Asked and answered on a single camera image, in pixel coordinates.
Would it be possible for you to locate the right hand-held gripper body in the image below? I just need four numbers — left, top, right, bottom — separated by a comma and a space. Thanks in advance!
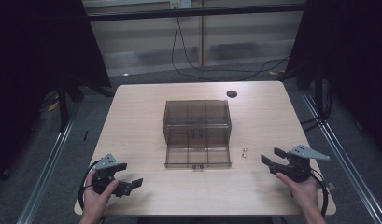
268, 144, 331, 184

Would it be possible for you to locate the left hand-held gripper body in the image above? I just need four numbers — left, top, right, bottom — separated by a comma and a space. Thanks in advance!
91, 153, 133, 198

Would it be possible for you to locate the person's left hand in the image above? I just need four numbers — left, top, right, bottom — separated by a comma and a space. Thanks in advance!
81, 169, 120, 219

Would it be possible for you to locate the person's right hand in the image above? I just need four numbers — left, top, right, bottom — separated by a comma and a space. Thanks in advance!
275, 172, 321, 217

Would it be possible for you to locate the transparent brown drawer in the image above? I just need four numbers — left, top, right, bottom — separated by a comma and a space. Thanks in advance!
164, 142, 233, 171

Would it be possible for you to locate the black metal stand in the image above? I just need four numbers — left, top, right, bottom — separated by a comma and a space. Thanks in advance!
56, 73, 117, 133
276, 62, 334, 133

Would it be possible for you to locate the transparent brown storage box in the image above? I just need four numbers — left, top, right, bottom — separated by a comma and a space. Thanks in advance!
162, 99, 233, 147

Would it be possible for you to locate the black curtain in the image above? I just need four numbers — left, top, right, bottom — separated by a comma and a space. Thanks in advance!
285, 0, 382, 158
0, 0, 112, 188

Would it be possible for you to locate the black horizontal bar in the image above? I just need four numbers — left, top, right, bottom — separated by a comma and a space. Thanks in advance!
85, 3, 308, 22

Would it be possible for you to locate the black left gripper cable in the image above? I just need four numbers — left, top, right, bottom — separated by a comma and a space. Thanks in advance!
78, 160, 101, 213

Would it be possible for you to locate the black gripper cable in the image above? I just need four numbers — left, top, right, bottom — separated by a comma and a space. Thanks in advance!
309, 169, 331, 218
78, 160, 101, 213

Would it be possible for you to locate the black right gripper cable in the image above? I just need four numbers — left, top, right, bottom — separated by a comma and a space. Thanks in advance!
309, 169, 331, 218

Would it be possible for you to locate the metal floor rail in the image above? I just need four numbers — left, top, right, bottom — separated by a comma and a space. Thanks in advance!
16, 102, 84, 224
300, 91, 382, 224

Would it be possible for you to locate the black floor cable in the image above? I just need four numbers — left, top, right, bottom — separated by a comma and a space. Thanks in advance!
171, 16, 291, 82

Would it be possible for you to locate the white wall socket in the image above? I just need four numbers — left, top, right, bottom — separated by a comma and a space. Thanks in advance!
169, 0, 192, 9

